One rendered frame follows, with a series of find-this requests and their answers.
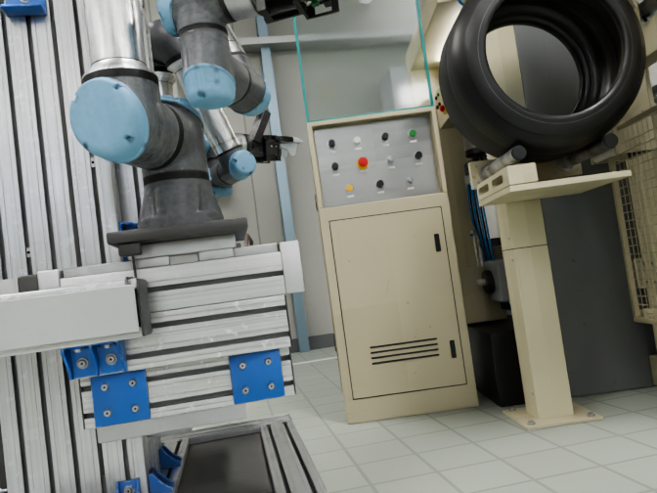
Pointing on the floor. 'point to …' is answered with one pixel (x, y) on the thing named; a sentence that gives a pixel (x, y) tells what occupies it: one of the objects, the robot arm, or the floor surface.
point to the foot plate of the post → (550, 418)
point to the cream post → (529, 268)
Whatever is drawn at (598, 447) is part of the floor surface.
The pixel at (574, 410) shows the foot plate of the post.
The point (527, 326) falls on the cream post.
